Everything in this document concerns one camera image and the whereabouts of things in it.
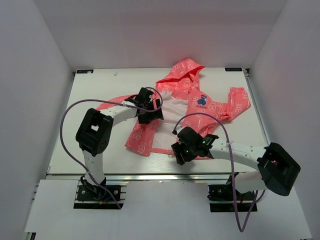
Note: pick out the blue right table label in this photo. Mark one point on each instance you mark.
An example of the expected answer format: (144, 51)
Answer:
(233, 69)

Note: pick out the blue table label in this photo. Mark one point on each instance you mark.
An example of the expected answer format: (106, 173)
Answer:
(233, 69)
(84, 71)

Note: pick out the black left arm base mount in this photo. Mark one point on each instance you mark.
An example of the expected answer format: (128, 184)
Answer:
(92, 197)

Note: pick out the aluminium table front rail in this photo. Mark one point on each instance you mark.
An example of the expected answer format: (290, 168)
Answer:
(167, 177)

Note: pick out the pink hooded children's jacket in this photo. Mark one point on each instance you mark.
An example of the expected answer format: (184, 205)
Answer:
(184, 104)

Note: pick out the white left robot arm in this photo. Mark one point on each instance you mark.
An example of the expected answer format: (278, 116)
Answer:
(94, 133)

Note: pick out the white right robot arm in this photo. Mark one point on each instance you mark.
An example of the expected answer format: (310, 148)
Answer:
(273, 167)

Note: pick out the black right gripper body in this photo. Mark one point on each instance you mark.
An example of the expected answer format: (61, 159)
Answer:
(187, 151)

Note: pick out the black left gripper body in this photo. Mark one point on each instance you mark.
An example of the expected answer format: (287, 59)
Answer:
(147, 115)

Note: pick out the blue left table label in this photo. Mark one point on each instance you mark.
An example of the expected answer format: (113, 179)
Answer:
(84, 71)

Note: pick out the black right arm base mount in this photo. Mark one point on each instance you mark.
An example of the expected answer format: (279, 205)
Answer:
(220, 198)

